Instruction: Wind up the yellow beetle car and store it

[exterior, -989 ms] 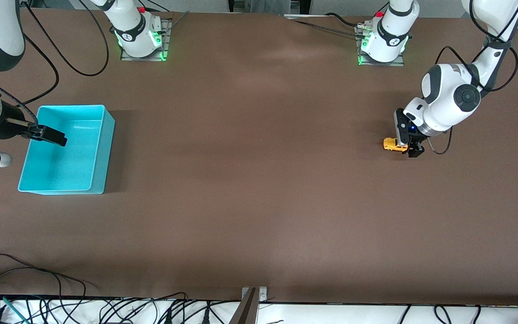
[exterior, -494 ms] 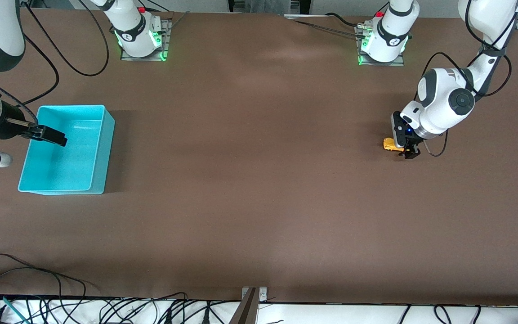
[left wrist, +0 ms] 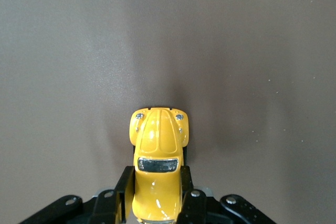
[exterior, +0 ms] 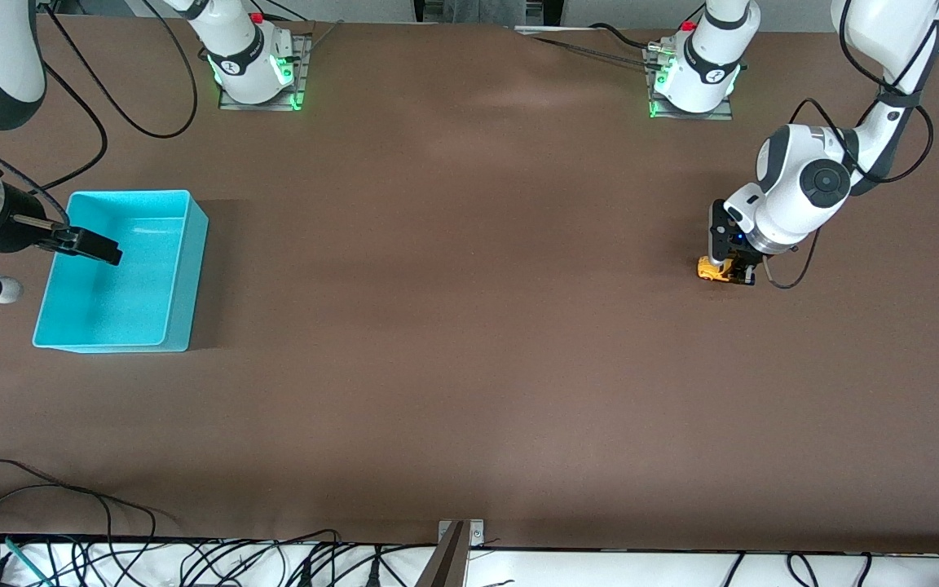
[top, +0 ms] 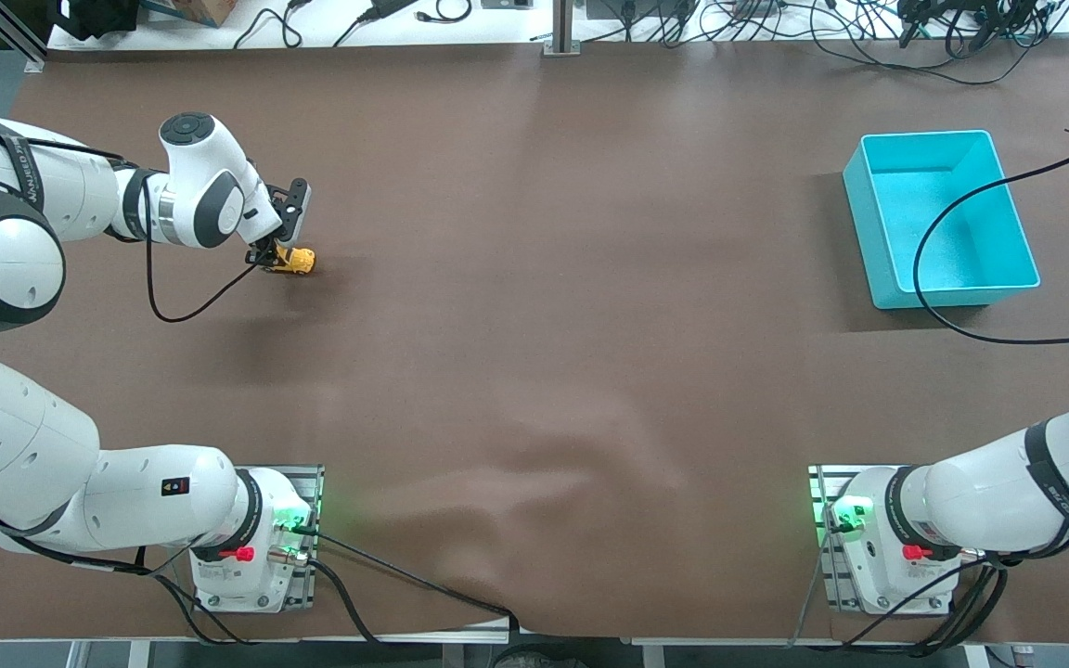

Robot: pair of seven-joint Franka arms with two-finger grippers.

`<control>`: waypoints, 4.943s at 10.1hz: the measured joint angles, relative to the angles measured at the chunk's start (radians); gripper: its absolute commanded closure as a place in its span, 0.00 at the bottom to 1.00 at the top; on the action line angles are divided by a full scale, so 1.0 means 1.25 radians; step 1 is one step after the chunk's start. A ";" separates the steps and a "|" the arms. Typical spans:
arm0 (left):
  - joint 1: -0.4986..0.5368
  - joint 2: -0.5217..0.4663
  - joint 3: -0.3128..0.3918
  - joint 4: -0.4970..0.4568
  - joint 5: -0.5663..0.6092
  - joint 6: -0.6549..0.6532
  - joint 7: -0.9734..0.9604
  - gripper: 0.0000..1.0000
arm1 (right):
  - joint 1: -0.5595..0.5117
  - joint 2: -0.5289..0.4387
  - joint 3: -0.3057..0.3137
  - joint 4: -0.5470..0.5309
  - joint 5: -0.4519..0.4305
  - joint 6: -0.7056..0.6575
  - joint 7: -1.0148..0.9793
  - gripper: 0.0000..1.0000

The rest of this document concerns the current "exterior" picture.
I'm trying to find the yellow beetle toy car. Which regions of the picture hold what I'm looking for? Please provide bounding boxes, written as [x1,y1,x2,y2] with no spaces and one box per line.
[697,256,756,285]

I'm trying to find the turquoise plastic bin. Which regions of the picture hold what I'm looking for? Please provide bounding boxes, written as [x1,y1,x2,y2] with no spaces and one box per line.
[32,189,209,354]

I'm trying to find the black right arm wrist cable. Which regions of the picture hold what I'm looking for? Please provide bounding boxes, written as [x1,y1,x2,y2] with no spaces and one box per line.
[0,59,108,231]

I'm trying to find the black right arm loop cable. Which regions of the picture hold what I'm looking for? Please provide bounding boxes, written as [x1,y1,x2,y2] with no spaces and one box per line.
[33,0,200,139]

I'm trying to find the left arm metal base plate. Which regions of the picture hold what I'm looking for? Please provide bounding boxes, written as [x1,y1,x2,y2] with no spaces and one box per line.
[642,45,736,122]

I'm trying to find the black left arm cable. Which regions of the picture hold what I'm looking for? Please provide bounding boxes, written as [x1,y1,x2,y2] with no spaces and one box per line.
[763,0,937,291]

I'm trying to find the long black floor cable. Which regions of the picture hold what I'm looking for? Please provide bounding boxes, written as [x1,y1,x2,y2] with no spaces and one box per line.
[0,459,159,587]

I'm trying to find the black arched floor cable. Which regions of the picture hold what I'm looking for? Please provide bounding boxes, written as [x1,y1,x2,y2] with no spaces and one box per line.
[0,484,116,587]

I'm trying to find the black left base cable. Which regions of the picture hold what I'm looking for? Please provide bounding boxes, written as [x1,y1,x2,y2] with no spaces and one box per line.
[588,22,660,51]

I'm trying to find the black base cable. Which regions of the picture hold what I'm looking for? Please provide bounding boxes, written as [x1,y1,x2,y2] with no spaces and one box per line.
[588,22,660,51]
[261,0,312,24]

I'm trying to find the thin grey base cable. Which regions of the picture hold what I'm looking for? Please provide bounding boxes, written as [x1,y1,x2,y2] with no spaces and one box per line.
[304,20,346,54]
[530,36,655,69]

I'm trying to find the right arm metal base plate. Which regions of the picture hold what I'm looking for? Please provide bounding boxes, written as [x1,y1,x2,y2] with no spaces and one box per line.
[218,33,312,113]

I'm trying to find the black looped short cable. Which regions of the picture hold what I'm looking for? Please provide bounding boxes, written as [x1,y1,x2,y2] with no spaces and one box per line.
[787,552,822,587]

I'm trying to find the black right base cable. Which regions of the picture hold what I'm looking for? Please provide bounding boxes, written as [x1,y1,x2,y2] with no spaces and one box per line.
[261,0,312,24]

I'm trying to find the black tangled cable loops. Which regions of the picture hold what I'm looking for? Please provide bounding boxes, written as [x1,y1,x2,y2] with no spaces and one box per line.
[179,530,342,587]

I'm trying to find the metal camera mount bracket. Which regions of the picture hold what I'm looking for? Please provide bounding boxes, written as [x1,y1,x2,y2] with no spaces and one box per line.
[415,519,486,587]

